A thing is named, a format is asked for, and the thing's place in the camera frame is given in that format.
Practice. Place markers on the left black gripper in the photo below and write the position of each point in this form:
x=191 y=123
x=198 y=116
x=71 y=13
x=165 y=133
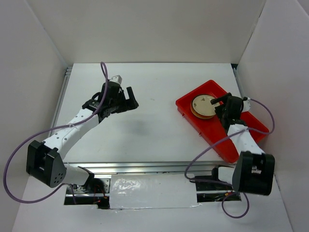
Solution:
x=128 y=104

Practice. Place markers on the yellow patterned plate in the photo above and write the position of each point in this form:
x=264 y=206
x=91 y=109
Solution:
x=195 y=113

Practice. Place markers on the aluminium rail frame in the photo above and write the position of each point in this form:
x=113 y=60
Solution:
x=154 y=137

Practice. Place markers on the beige floral plate back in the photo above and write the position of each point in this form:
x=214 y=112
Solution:
x=202 y=105

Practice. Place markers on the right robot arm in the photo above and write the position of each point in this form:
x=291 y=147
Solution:
x=254 y=170

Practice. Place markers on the red plastic bin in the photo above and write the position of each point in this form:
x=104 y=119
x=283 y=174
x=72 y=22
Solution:
x=210 y=129

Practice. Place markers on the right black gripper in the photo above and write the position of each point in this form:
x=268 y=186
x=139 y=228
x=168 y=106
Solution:
x=218 y=108

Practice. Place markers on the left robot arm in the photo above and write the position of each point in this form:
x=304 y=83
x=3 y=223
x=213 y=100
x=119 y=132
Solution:
x=45 y=159

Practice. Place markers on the white foil-taped panel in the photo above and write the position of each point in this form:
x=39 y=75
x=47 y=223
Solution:
x=152 y=191

